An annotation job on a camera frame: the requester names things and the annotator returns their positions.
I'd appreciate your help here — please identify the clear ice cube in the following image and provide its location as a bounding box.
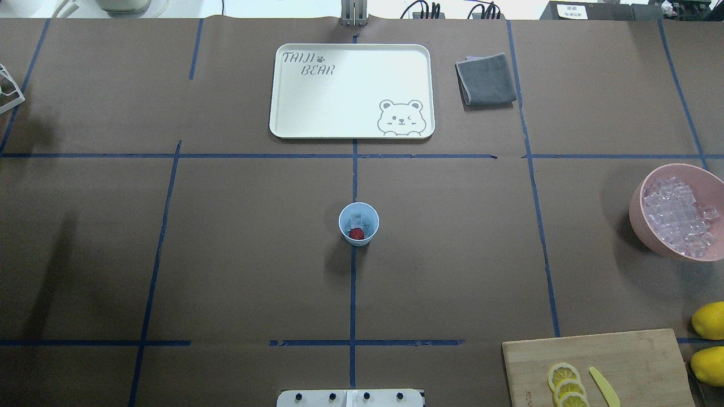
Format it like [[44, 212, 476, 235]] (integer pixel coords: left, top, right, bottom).
[[351, 213, 368, 230]]

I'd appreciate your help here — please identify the red strawberry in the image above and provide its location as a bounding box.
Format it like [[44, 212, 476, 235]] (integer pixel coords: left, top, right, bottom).
[[347, 227, 365, 240]]

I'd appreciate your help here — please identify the light blue cup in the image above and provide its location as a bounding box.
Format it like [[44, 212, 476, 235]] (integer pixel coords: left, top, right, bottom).
[[337, 202, 380, 247]]

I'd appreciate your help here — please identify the pink bowl of ice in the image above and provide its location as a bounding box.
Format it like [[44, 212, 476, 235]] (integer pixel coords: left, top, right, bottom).
[[628, 164, 723, 261]]

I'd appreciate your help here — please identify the cream bear tray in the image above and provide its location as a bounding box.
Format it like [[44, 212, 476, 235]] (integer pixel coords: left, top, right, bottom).
[[269, 44, 436, 140]]

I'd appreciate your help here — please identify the grey folded cloth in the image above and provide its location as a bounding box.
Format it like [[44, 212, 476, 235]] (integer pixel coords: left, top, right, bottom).
[[455, 53, 517, 107]]

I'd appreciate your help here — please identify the lemon slices row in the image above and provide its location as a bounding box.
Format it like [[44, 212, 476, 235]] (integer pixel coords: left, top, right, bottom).
[[546, 362, 590, 406]]

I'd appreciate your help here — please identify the black box with label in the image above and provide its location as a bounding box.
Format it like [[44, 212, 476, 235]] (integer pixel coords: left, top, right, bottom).
[[540, 1, 635, 21]]

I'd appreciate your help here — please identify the yellow plastic knife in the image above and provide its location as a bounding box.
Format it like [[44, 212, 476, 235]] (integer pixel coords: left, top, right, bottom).
[[588, 366, 621, 407]]

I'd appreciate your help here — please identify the bamboo cutting board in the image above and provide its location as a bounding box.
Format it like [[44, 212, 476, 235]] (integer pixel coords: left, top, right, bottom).
[[502, 329, 695, 406]]

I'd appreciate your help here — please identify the yellow lemon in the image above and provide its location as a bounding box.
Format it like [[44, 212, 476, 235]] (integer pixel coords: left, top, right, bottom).
[[691, 301, 723, 340], [689, 346, 723, 387]]

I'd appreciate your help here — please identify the aluminium frame post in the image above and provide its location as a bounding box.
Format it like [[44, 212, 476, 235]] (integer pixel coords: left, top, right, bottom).
[[341, 0, 369, 27]]

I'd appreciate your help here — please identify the white pillar mount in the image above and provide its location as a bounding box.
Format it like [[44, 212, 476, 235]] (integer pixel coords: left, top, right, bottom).
[[276, 388, 426, 406]]

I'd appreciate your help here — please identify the white wire cup rack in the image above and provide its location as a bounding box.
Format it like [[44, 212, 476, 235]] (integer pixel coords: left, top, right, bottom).
[[1, 64, 25, 114]]

